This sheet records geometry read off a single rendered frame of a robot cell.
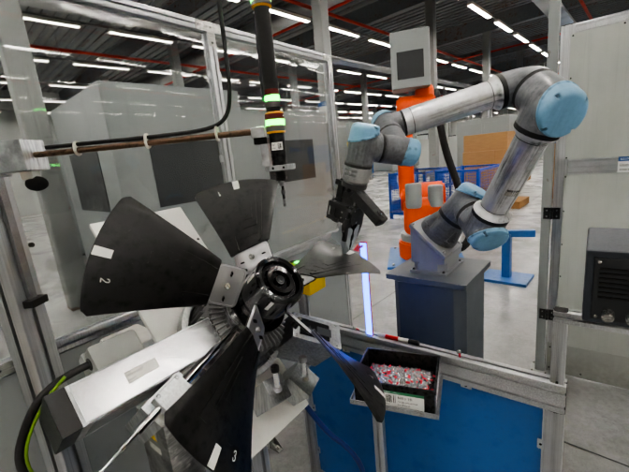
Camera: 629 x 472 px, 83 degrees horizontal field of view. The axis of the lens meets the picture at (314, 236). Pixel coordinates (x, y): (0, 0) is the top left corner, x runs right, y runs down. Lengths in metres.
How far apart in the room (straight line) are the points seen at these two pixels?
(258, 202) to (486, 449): 0.99
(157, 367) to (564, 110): 1.06
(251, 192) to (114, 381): 0.53
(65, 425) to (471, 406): 1.02
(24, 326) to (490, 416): 1.29
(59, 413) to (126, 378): 0.11
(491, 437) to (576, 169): 1.58
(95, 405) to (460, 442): 1.03
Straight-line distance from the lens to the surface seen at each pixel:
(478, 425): 1.30
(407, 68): 4.69
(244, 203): 0.95
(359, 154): 0.94
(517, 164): 1.14
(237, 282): 0.79
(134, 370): 0.78
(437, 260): 1.38
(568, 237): 2.48
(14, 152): 1.07
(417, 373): 1.13
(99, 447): 1.59
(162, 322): 0.96
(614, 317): 1.01
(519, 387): 1.16
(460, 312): 1.39
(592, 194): 2.43
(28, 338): 1.19
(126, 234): 0.75
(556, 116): 1.06
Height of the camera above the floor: 1.47
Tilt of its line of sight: 13 degrees down
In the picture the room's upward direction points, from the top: 6 degrees counter-clockwise
